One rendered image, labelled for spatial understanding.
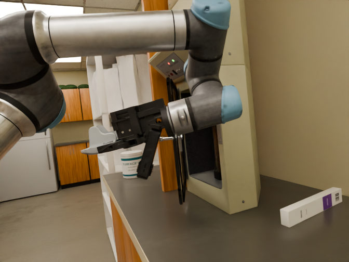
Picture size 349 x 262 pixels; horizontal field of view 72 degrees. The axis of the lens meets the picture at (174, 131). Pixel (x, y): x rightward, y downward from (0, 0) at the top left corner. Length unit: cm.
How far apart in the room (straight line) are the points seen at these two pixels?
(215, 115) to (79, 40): 29
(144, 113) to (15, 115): 25
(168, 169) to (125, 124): 61
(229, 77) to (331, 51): 40
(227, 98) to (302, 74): 63
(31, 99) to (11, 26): 14
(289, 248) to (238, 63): 53
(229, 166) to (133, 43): 48
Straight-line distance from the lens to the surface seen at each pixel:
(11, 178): 573
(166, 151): 108
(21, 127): 57
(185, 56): 80
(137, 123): 50
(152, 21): 48
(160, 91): 107
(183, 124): 49
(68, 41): 49
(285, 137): 117
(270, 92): 121
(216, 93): 50
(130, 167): 143
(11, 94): 56
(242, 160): 81
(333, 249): 68
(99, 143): 54
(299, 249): 66
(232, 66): 81
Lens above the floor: 126
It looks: 3 degrees down
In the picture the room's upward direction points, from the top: 6 degrees counter-clockwise
